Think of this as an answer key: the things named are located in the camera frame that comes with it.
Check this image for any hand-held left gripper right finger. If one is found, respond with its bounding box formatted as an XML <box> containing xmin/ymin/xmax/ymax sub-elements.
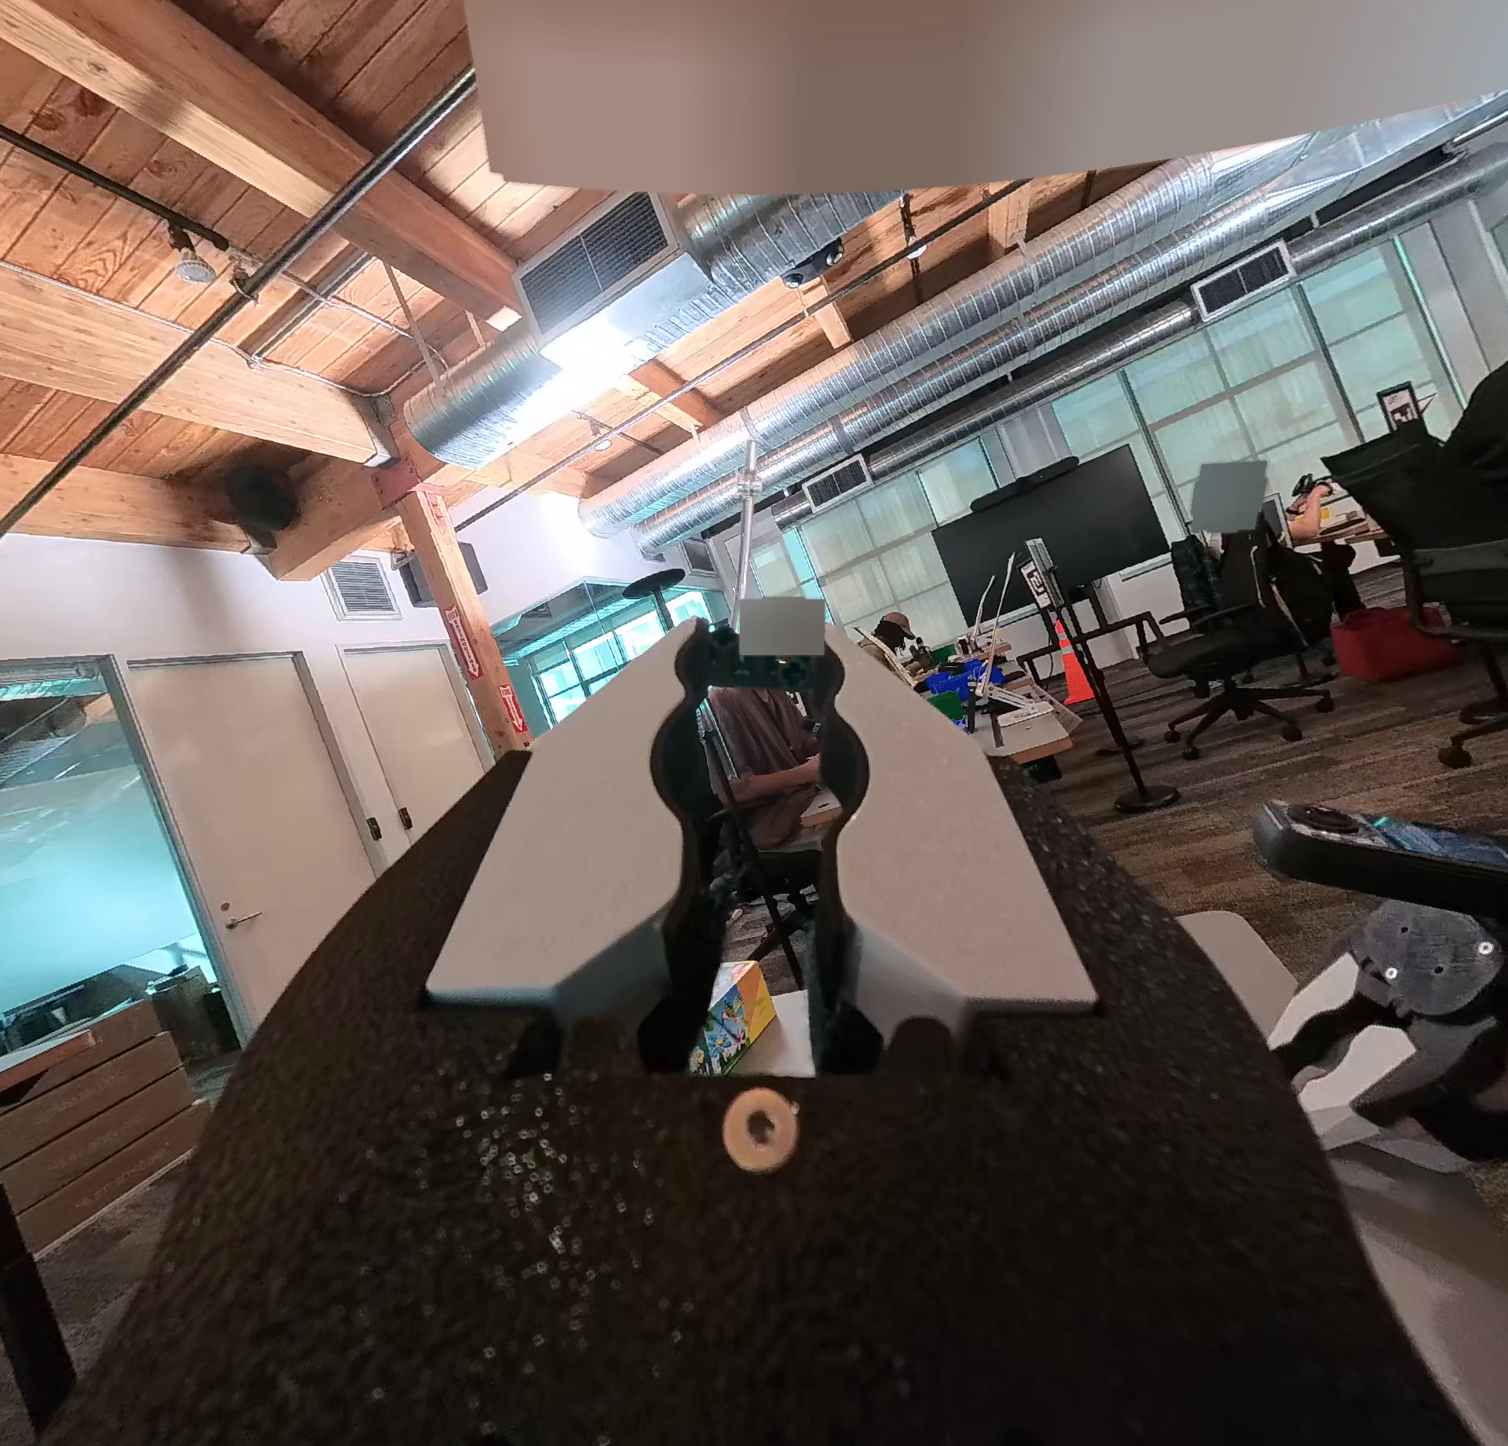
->
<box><xmin>818</xmin><ymin>621</ymin><xmax>1101</xmax><ymax>1040</ymax></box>

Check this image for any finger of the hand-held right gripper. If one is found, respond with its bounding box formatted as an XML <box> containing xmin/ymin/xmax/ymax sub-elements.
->
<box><xmin>1291</xmin><ymin>1020</ymin><xmax>1431</xmax><ymax>1153</ymax></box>
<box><xmin>1266</xmin><ymin>951</ymin><xmax>1370</xmax><ymax>1055</ymax></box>

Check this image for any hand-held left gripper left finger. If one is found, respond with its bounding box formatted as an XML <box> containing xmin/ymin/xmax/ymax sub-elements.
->
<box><xmin>424</xmin><ymin>619</ymin><xmax>721</xmax><ymax>1040</ymax></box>

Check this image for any dark green brick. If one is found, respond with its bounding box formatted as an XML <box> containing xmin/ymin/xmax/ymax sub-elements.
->
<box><xmin>705</xmin><ymin>622</ymin><xmax>828</xmax><ymax>693</ymax></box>

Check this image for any grey desk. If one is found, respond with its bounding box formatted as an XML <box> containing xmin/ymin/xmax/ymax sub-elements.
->
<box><xmin>742</xmin><ymin>914</ymin><xmax>1508</xmax><ymax>1446</ymax></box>

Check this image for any wooden office desk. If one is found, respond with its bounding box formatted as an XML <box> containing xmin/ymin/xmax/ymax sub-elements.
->
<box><xmin>0</xmin><ymin>1026</ymin><xmax>101</xmax><ymax>1436</ymax></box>

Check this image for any wooden work table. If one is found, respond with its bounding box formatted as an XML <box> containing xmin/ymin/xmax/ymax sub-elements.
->
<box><xmin>971</xmin><ymin>692</ymin><xmax>1076</xmax><ymax>766</ymax></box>

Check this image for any black office chair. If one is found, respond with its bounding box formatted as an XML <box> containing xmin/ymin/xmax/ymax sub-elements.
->
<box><xmin>1320</xmin><ymin>420</ymin><xmax>1508</xmax><ymax>769</ymax></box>
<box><xmin>712</xmin><ymin>809</ymin><xmax>827</xmax><ymax>988</ymax></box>
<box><xmin>1143</xmin><ymin>532</ymin><xmax>1338</xmax><ymax>761</ymax></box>

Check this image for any white door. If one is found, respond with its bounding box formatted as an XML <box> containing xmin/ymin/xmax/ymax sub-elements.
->
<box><xmin>123</xmin><ymin>651</ymin><xmax>381</xmax><ymax>1047</ymax></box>
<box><xmin>340</xmin><ymin>643</ymin><xmax>495</xmax><ymax>848</ymax></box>

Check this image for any colourful toy brick box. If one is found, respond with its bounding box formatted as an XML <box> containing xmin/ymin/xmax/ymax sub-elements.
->
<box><xmin>689</xmin><ymin>961</ymin><xmax>778</xmax><ymax>1075</ymax></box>

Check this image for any black stand with tag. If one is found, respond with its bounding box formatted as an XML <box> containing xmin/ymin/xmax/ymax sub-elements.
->
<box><xmin>1018</xmin><ymin>538</ymin><xmax>1182</xmax><ymax>813</ymax></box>

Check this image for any red bag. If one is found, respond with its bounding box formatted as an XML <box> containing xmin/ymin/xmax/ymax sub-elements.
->
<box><xmin>1331</xmin><ymin>602</ymin><xmax>1463</xmax><ymax>683</ymax></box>

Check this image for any white ceiling air unit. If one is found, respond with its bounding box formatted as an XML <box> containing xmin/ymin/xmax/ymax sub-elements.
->
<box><xmin>512</xmin><ymin>190</ymin><xmax>709</xmax><ymax>368</ymax></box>

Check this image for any ceiling sprinkler pipe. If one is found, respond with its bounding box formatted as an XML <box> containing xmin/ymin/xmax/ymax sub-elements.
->
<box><xmin>0</xmin><ymin>67</ymin><xmax>478</xmax><ymax>528</ymax></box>

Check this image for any wooden post with red sign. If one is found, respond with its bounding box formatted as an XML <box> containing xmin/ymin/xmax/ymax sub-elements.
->
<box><xmin>394</xmin><ymin>491</ymin><xmax>532</xmax><ymax>757</ymax></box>

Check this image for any black wall speaker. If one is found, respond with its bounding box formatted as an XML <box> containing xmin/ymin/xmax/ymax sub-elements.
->
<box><xmin>394</xmin><ymin>540</ymin><xmax>488</xmax><ymax>607</ymax></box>

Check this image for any white wall vent grille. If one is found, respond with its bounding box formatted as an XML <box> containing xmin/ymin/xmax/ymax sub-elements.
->
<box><xmin>323</xmin><ymin>555</ymin><xmax>396</xmax><ymax>619</ymax></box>

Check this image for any black wall screen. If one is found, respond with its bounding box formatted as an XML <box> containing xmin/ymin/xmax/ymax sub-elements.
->
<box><xmin>931</xmin><ymin>444</ymin><xmax>1170</xmax><ymax>646</ymax></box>

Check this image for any silver ventilation duct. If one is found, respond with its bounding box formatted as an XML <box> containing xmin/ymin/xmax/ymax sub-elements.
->
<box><xmin>404</xmin><ymin>326</ymin><xmax>566</xmax><ymax>471</ymax></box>
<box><xmin>742</xmin><ymin>91</ymin><xmax>1508</xmax><ymax>469</ymax></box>
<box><xmin>577</xmin><ymin>296</ymin><xmax>1197</xmax><ymax>540</ymax></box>
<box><xmin>677</xmin><ymin>188</ymin><xmax>914</xmax><ymax>293</ymax></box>

